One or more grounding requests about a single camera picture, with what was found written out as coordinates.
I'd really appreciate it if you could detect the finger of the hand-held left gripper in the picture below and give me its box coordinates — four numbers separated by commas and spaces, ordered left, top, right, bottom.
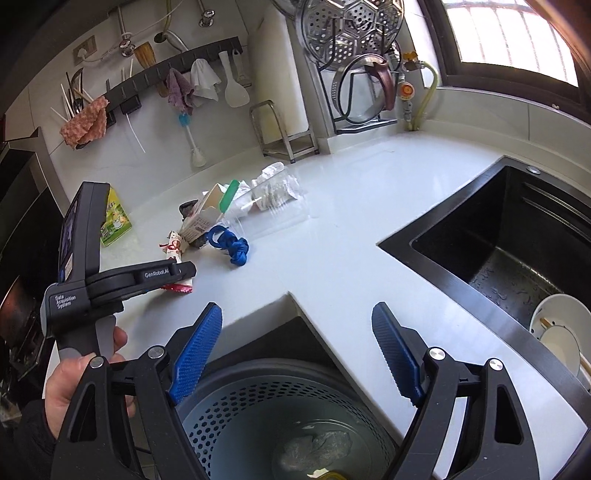
85, 260, 197, 311

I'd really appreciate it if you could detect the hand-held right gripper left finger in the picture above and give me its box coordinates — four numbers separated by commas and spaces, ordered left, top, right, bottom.
55, 302, 223, 480

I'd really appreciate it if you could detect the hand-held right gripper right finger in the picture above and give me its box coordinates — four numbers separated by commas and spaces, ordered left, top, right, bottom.
372, 302, 541, 480

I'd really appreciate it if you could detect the red and white snack wrapper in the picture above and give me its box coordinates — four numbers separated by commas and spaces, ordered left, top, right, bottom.
159, 229, 195, 295

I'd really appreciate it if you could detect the grey perforated trash bin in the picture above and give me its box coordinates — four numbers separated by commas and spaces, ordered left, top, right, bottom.
178, 355, 402, 480

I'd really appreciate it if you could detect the small drink carton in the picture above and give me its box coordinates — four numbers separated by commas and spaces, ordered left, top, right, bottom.
178, 184, 222, 244

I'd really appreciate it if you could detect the printed paper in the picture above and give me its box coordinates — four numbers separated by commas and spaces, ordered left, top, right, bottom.
252, 161, 301, 213

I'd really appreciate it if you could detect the person's left forearm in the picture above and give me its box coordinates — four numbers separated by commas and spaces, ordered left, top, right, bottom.
0, 399, 58, 480

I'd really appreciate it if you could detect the person's left hand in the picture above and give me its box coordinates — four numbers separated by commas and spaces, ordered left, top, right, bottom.
44, 325, 129, 437

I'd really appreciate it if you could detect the yellow green spout pouch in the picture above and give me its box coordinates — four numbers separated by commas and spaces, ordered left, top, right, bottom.
99, 187, 134, 247

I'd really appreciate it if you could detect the dark grey cloth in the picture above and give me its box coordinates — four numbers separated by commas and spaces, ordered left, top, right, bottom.
179, 200, 209, 249

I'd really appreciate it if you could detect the green and white packet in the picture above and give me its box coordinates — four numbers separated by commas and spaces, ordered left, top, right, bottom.
218, 179, 242, 217

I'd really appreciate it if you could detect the pink dish cloth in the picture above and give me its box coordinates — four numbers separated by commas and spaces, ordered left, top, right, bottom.
60, 97, 110, 149

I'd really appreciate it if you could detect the crumpled clear plastic bag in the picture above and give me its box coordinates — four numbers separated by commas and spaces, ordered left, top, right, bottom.
279, 429, 356, 472

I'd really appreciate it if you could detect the white bottle brush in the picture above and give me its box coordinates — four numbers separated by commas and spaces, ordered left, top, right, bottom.
178, 111, 207, 168

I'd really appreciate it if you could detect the black kitchen sink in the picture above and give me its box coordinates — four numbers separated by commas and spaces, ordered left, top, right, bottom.
379, 154, 591, 388

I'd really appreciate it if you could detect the bundle of chopsticks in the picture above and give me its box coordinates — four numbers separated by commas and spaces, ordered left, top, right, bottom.
50, 69, 98, 127

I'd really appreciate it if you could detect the small white bowl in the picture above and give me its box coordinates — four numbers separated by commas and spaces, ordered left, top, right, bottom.
540, 325, 581, 376

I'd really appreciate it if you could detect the clear plastic wrap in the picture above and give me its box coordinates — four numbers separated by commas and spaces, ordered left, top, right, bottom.
277, 168, 317, 222

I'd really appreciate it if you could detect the large white bowl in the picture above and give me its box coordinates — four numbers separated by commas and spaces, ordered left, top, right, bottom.
529, 294, 591, 370

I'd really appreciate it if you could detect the purple cloth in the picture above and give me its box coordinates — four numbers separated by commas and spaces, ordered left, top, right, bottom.
165, 68, 195, 116

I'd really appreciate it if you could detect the metal angle valve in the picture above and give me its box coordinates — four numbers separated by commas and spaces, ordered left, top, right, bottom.
196, 0, 218, 28
115, 4, 138, 58

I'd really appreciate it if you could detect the white rice paddle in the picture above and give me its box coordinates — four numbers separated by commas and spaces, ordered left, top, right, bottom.
218, 51, 251, 109

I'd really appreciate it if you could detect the white cloth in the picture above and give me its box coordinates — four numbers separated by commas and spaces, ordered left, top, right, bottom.
190, 58, 223, 102

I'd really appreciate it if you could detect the steel cutting board rack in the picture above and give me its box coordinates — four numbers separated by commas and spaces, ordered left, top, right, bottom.
249, 99, 320, 164

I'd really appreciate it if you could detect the white cutting board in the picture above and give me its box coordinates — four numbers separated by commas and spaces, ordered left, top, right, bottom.
247, 32, 311, 139

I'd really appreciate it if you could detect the glass pot lid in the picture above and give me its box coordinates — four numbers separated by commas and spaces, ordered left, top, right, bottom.
331, 53, 402, 125

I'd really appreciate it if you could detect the gas valve with orange regulator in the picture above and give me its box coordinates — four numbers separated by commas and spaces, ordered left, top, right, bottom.
398, 51, 423, 132

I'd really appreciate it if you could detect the perforated steel steamer tray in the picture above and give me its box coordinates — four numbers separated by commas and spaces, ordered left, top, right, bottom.
295, 0, 404, 63

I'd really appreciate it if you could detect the dark framed window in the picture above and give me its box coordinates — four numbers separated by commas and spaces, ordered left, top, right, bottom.
418, 0, 580, 90

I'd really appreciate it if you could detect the blue knotted rope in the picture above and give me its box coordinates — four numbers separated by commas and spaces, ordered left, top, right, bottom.
205, 224, 250, 267

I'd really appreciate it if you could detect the black wall hook rail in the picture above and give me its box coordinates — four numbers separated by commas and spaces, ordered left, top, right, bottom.
104, 37, 244, 116

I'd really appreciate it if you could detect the wall power socket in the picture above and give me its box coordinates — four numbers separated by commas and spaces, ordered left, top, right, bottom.
73, 34, 98, 65

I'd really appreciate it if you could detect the black wire lid rack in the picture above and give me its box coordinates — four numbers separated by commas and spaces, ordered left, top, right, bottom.
305, 18, 400, 136

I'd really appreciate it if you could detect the brown curved handle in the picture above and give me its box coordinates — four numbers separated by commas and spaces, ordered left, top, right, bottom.
364, 58, 397, 112

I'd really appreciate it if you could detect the yellowish gas hose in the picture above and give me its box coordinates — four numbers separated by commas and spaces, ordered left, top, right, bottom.
413, 62, 439, 132

